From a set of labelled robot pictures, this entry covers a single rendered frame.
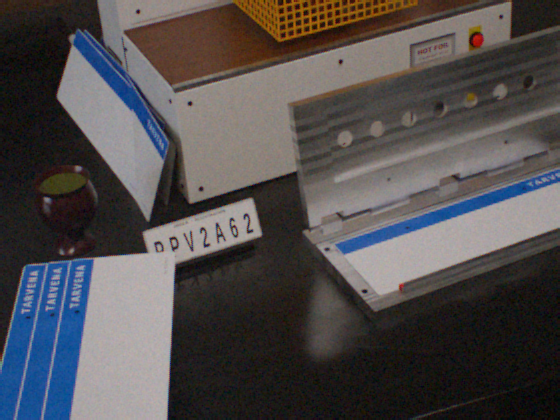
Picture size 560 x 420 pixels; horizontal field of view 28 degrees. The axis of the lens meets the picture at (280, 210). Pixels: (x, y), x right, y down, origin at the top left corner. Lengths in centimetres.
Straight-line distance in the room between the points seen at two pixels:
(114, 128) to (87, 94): 13
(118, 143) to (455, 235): 56
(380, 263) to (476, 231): 15
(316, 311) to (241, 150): 31
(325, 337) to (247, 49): 47
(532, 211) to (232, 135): 43
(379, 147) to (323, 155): 9
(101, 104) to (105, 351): 67
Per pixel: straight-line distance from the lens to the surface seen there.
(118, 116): 180
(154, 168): 165
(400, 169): 157
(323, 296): 148
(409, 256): 151
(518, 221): 158
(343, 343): 141
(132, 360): 126
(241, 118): 163
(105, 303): 135
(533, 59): 165
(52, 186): 159
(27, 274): 143
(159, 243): 153
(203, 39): 171
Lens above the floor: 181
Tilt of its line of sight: 34 degrees down
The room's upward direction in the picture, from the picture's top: 5 degrees counter-clockwise
